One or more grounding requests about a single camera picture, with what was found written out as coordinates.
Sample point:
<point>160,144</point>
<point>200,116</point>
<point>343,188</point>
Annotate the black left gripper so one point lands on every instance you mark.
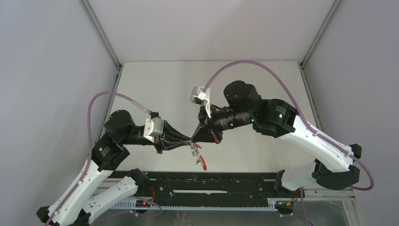
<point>180,139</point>

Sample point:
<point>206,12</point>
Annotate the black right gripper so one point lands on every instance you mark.
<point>202,134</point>

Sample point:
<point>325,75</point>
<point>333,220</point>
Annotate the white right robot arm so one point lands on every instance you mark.
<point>332,167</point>

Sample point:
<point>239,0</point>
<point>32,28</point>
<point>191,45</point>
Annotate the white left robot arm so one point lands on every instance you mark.
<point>77,206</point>

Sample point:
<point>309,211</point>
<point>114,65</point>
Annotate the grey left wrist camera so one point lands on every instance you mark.
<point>153,129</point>

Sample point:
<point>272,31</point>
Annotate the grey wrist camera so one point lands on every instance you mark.
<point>201,96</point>
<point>153,129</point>

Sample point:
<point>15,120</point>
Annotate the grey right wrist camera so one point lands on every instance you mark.
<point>201,96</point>

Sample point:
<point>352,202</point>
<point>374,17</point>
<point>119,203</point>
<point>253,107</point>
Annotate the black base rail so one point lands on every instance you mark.
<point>214,188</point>

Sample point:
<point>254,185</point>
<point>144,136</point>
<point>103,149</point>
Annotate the white slotted cable duct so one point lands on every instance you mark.
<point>133,204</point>

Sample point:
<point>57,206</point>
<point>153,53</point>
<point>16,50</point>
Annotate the left aluminium frame post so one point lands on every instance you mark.
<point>89,10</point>

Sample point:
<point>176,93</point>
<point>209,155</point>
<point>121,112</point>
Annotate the grey aluminium frame rail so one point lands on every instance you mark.
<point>311,63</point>

